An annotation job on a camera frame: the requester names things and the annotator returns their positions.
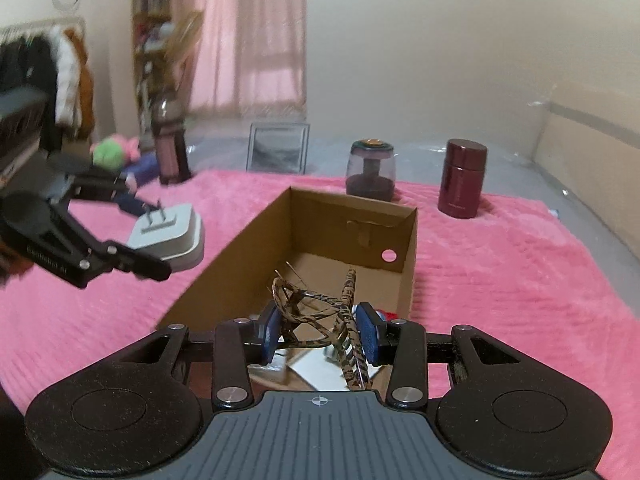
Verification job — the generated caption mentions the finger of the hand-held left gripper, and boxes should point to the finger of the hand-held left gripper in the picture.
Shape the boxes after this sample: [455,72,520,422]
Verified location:
[47,152,151,218]
[0,192,173,289]

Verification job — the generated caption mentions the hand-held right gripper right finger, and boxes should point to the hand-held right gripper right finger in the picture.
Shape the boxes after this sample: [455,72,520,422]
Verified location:
[354,301,521,409]

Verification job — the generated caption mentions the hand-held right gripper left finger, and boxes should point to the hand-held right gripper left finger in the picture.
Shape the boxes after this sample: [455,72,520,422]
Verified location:
[120,302,281,409]

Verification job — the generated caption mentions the white plug adapter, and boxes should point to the white plug adapter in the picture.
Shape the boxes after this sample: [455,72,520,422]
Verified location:
[127,200,205,274]

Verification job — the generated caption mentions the cardboard box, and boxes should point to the cardboard box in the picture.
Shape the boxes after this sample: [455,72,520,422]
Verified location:
[157,186,418,397]

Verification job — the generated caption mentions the green pink plush toy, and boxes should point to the green pink plush toy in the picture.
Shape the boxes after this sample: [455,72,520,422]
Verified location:
[90,134,142,169]

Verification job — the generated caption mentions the blue cushion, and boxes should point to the blue cushion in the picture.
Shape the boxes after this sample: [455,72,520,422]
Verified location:
[117,152,162,192]

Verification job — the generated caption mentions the clothes on rack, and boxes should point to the clothes on rack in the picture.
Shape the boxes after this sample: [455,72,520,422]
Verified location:
[0,17,96,142]

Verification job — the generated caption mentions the pink blanket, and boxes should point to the pink blanket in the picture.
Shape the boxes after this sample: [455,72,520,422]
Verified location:
[0,169,640,480]

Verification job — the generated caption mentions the bookshelf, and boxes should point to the bookshelf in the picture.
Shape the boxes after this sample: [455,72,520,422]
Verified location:
[132,0,177,137]

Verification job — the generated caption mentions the standing fan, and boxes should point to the standing fan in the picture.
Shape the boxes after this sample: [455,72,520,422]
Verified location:
[165,10,207,97]

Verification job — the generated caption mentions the maroon flask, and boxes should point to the maroon flask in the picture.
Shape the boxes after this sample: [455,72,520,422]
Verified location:
[438,138,488,219]

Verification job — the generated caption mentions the framed picture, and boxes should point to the framed picture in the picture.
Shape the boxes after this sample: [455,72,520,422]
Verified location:
[247,121,311,175]

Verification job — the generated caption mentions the pink curtain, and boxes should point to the pink curtain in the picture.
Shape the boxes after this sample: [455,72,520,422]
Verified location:
[172,0,307,122]

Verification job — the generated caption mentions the beige headboard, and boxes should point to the beige headboard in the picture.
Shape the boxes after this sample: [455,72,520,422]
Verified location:
[532,80,640,247]

